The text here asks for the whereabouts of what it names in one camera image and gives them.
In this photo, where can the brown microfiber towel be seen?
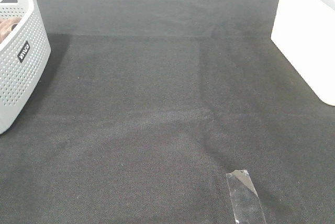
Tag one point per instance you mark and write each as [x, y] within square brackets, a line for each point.
[7, 26]

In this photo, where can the black table cloth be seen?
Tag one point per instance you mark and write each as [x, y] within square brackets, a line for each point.
[146, 105]

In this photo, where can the clear tape strip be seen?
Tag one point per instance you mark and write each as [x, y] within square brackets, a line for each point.
[245, 201]

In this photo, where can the white perforated laundry basket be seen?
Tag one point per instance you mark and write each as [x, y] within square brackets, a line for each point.
[24, 55]

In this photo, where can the white plastic storage bin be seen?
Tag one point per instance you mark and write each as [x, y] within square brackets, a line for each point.
[303, 31]

